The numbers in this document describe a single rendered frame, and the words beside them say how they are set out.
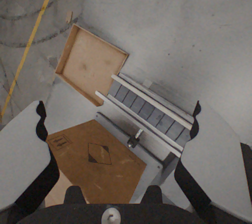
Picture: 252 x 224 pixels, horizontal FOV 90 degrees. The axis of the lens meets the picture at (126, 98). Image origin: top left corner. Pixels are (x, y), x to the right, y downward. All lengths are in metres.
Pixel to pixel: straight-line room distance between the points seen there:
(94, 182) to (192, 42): 0.53
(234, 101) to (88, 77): 0.57
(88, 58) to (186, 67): 0.42
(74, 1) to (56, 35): 0.50
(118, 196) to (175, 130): 0.26
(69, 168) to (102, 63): 0.42
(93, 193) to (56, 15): 2.22
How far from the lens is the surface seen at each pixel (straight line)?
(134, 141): 0.42
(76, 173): 0.41
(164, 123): 0.47
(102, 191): 0.41
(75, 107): 0.72
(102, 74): 0.60
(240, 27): 0.56
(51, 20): 2.40
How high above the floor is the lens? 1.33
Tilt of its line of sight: 66 degrees down
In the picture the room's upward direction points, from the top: 100 degrees counter-clockwise
